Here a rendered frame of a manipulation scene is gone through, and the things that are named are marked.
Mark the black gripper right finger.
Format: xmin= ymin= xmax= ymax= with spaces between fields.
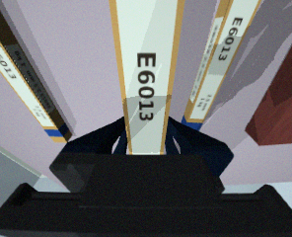
xmin=165 ymin=117 xmax=234 ymax=177

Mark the tan box with blue bands and white label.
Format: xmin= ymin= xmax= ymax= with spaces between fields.
xmin=109 ymin=0 xmax=184 ymax=154

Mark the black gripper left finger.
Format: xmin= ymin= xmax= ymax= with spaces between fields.
xmin=59 ymin=116 xmax=127 ymax=154

